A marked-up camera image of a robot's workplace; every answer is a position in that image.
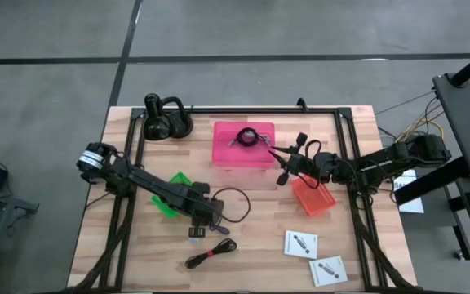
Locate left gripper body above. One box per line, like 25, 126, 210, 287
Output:
188, 198, 225, 239

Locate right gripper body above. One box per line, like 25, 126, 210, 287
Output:
276, 131, 316, 187

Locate green plastic basket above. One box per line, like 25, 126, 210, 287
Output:
150, 171, 194, 220

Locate black cable with red strap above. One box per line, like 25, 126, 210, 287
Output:
184, 238, 238, 270

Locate black cable with grey connectors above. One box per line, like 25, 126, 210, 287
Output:
228, 127, 272, 149

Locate white SD card reader box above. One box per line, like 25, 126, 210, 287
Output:
283, 229, 319, 261
308, 255, 349, 288

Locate pink plastic bin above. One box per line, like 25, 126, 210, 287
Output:
211, 121, 277, 169

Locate orange plastic basket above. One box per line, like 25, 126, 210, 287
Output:
290, 174, 338, 218

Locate black gooseneck desk lamp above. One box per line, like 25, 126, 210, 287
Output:
142, 92, 194, 142

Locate white paper sheet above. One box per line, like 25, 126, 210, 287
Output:
392, 169, 426, 215

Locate black desk stand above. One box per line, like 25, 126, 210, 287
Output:
393, 157, 470, 278

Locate black left wrist camera cable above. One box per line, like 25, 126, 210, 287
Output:
211, 186, 252, 225

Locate yellow cables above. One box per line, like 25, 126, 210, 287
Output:
393, 104, 446, 144

